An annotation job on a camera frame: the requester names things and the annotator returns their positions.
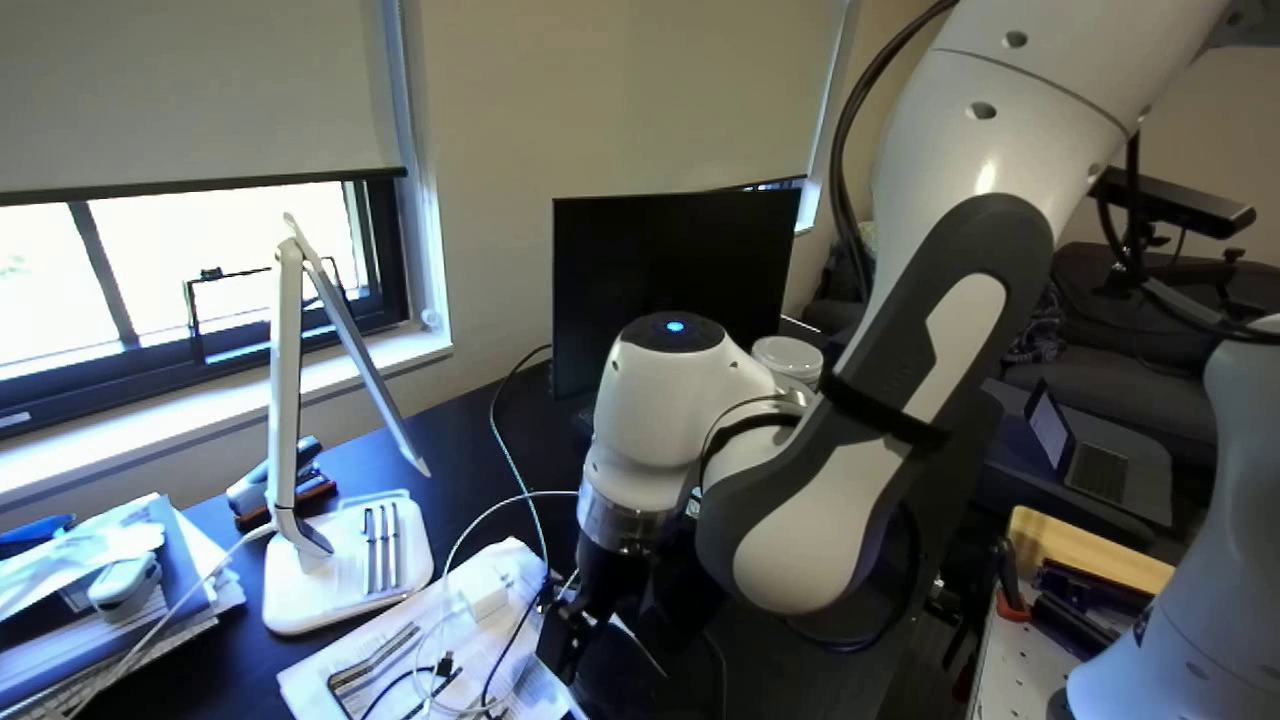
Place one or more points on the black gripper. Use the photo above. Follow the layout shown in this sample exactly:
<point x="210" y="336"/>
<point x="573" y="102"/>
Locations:
<point x="612" y="592"/>

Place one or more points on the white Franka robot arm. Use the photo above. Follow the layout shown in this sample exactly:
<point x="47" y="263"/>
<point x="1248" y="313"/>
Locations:
<point x="934" y="266"/>

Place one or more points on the black computer monitor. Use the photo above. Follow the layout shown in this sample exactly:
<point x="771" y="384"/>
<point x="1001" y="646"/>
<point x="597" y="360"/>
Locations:
<point x="666" y="263"/>

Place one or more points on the black red stapler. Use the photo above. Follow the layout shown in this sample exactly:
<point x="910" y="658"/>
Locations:
<point x="280" y="487"/>

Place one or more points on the white desk lamp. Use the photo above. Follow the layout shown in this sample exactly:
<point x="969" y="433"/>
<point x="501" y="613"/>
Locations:
<point x="280" y="400"/>

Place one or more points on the light wooden board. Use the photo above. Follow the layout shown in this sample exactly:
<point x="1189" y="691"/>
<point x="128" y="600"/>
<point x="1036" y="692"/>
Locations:
<point x="1083" y="546"/>

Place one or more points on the black tools on robot table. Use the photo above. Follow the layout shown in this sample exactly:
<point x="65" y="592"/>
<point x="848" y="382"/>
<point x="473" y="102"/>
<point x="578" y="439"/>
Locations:
<point x="1084" y="606"/>

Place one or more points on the open dark laptop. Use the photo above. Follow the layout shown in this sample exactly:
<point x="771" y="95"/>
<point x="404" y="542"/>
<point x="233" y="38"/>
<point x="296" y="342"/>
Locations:
<point x="1104" y="465"/>

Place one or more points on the stack of books and papers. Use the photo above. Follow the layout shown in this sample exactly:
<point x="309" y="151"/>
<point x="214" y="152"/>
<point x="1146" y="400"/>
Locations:
<point x="93" y="600"/>

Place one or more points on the dark grey couch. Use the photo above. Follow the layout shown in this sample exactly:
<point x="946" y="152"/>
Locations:
<point x="1133" y="384"/>

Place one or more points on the white roller blind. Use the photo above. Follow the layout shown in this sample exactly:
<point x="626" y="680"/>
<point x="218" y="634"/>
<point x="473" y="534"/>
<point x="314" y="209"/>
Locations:
<point x="186" y="84"/>

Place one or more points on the black sensor camera on stand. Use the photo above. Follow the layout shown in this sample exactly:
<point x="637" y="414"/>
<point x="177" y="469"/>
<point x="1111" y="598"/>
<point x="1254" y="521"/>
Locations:
<point x="1183" y="203"/>

